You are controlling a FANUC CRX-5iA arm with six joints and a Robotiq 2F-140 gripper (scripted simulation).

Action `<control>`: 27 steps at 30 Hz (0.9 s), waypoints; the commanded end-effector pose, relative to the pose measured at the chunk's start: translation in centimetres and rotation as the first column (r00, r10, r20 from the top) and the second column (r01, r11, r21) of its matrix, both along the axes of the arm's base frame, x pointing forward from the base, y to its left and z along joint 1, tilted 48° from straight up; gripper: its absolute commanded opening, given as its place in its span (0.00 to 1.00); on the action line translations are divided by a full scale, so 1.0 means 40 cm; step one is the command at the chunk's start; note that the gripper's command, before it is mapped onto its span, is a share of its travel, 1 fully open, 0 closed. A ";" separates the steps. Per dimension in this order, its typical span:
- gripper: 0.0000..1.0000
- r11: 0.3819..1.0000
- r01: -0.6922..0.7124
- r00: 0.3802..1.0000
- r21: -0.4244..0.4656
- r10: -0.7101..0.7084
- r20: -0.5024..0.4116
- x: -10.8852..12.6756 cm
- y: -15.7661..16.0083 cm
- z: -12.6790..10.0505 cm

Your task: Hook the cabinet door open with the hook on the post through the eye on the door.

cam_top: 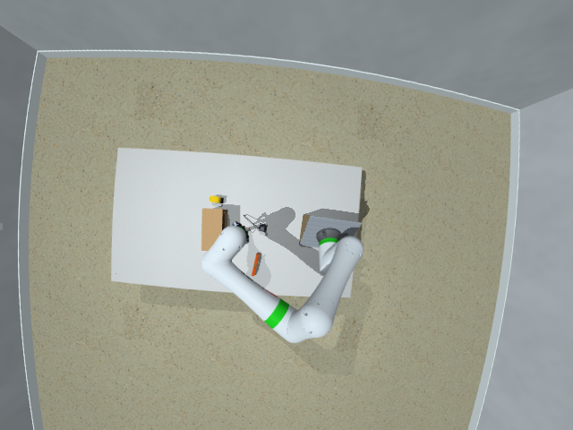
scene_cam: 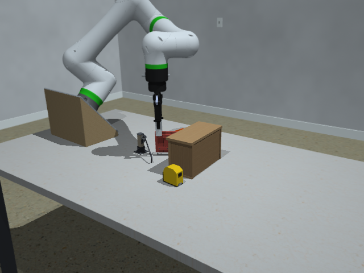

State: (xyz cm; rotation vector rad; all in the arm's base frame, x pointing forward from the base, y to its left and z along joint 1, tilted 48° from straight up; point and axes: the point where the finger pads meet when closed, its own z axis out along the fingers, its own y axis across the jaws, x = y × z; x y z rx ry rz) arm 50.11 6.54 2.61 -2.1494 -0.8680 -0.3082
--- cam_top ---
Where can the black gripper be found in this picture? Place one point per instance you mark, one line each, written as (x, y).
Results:
(235, 224)

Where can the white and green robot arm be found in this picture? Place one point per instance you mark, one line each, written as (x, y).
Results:
(315, 318)

